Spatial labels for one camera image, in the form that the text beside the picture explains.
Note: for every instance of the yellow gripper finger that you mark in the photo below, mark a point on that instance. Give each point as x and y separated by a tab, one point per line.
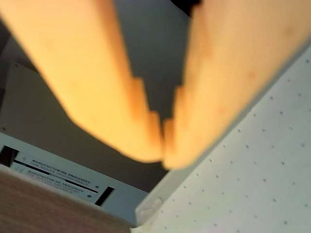
218	85
85	72

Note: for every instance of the white labelled equipment box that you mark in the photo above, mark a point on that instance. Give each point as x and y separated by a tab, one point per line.
60	167

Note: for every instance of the white dotted work board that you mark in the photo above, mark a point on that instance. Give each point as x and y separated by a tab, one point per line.
243	182

